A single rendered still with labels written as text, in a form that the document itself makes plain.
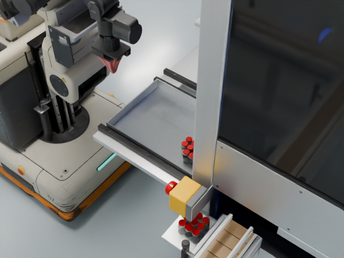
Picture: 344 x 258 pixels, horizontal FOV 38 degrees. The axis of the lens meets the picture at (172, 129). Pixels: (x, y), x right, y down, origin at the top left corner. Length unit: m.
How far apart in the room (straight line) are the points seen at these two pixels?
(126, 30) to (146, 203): 1.32
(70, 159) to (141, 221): 0.45
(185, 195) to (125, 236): 1.16
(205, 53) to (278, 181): 0.33
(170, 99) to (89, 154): 0.75
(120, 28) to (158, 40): 2.04
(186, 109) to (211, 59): 0.67
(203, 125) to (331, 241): 0.39
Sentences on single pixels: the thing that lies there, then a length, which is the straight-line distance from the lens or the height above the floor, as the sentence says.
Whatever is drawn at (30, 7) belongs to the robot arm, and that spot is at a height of 1.24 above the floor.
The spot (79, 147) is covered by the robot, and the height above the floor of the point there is 0.28.
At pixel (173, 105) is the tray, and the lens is 1.68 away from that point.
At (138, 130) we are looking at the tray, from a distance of 1.61.
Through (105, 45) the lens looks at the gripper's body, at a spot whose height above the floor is 1.20.
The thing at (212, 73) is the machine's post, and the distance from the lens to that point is 1.03.
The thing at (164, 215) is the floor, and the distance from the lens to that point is 2.46.
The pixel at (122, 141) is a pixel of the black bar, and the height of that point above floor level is 0.90.
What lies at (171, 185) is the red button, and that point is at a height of 1.01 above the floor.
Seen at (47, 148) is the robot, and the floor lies 0.28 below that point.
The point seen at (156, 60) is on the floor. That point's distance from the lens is 3.22.
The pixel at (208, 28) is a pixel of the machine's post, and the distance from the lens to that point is 0.97.
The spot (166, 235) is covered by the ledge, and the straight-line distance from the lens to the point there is 1.39.
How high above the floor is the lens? 2.08
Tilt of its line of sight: 48 degrees down
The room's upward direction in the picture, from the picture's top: straight up
